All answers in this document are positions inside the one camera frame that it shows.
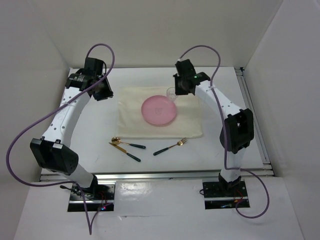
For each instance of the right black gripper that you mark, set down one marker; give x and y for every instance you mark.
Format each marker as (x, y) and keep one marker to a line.
(178, 91)

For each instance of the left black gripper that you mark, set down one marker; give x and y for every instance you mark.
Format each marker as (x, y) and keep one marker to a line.
(107, 92)

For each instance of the clear glass cup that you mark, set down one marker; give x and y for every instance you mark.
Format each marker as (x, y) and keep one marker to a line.
(171, 94)

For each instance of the pink plate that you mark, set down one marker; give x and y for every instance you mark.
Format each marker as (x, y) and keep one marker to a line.
(158, 110)

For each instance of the cream cloth placemat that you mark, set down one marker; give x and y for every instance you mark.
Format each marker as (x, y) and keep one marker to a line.
(187, 122)

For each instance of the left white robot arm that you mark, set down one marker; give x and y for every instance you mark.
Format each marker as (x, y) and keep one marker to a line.
(52, 151)

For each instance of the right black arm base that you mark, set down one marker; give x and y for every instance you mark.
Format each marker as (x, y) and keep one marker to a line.
(215, 198)

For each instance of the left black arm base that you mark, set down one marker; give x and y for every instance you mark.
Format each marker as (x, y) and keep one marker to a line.
(102, 200)

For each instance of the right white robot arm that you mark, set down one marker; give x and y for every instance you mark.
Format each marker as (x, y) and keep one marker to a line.
(237, 124)

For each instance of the gold spoon green handle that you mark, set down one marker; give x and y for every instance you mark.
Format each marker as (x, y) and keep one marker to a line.
(118, 141)

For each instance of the gold fork green handle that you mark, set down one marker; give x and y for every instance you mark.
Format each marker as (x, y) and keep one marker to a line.
(179, 143)

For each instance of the gold knife green handle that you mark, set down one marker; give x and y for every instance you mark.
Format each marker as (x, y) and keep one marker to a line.
(125, 152)

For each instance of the front aluminium rail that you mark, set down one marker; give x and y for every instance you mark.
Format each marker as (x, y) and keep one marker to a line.
(156, 175)

